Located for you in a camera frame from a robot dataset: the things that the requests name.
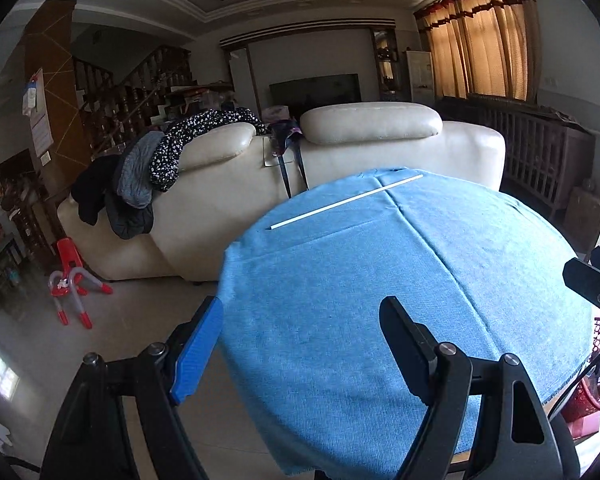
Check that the blue tablecloth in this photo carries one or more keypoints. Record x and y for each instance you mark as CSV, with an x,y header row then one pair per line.
x,y
301,334

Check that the orange curtains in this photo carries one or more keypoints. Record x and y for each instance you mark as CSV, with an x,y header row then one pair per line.
x,y
486,47

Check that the red toy scooter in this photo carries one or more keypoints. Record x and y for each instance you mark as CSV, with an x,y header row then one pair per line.
x,y
66,282

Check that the wooden staircase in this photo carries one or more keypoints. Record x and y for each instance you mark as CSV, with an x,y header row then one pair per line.
x,y
113,113

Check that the red mesh basket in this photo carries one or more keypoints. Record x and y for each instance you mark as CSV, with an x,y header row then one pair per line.
x,y
584,398

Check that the polka dot garment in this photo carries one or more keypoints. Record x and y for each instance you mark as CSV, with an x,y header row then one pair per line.
x,y
200,141

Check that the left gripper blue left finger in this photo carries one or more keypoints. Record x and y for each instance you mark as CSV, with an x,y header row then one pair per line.
x,y
191,346

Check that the cream leather sofa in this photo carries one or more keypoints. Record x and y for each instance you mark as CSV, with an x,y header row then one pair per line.
x,y
208,208

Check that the wooden crib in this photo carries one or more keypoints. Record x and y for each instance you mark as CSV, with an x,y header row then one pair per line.
x,y
547,153

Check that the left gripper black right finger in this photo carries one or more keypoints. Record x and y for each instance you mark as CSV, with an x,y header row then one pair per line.
x,y
412,348

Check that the black television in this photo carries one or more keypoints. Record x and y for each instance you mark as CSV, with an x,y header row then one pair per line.
x,y
302,95

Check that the grey dark clothes pile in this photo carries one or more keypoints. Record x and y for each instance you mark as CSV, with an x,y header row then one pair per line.
x,y
119,184

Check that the white cabinet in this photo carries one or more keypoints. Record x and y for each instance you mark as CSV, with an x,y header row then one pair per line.
x,y
420,77

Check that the white stick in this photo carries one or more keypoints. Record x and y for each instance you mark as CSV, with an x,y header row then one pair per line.
x,y
346,201

